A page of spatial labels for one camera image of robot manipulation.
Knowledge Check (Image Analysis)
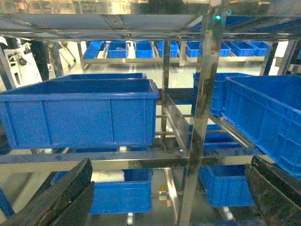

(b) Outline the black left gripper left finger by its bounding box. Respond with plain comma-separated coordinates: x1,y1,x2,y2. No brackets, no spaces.
1,158,95,226

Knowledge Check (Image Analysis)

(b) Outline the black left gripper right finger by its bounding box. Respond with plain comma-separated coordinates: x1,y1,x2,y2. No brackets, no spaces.
245,155,301,226

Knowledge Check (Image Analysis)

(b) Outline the large blue crate right shelf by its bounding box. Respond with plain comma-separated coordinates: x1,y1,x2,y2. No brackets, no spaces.
222,75,301,178

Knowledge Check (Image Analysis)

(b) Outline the large blue crate shelf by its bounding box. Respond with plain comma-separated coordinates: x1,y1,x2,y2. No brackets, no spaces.
0,79,159,149
222,75,301,178

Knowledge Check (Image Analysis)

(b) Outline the large blue crate left shelf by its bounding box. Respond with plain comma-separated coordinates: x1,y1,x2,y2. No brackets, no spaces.
0,79,159,149

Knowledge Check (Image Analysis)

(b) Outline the blue crate lower right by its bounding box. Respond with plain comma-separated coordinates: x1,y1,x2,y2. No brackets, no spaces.
199,165,254,208

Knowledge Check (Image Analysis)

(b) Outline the blue crate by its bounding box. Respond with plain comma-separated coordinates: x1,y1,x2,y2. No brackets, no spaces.
50,168,154,215
199,165,254,208
191,73,250,116

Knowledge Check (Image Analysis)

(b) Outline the blue crate lower left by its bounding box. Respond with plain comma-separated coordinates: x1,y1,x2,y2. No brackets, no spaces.
50,168,154,215

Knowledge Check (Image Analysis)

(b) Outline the blue crate behind right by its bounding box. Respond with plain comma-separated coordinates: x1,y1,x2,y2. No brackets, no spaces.
191,73,250,116

